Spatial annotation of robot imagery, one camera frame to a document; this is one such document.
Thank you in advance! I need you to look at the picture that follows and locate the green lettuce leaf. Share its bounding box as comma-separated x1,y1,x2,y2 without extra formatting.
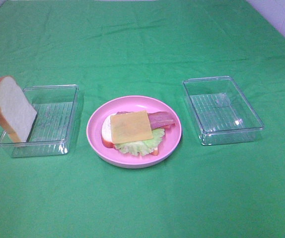
114,128,165,156

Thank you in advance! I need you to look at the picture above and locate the yellow cheese slice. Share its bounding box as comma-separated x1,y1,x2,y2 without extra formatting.
110,111,153,144

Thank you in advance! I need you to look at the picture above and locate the clear plastic tray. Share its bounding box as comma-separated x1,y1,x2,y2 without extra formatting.
0,85,79,158
182,76,264,146

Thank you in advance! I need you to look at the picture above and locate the green tablecloth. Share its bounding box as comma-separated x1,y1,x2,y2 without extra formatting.
0,0,285,238

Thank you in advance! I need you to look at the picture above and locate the red bacon strip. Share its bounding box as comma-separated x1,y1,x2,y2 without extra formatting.
148,112,175,130
111,111,174,131

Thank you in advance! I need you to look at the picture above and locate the pink round plate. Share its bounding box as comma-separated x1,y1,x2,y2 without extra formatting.
86,95,182,169

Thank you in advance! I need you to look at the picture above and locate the clear left plastic tray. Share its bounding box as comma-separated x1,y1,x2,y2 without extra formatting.
0,85,79,158

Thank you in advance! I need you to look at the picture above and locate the white bread slice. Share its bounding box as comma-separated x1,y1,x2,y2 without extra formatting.
101,113,160,157

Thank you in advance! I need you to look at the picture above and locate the clear right plastic tray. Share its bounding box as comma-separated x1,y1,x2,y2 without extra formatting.
182,76,264,146

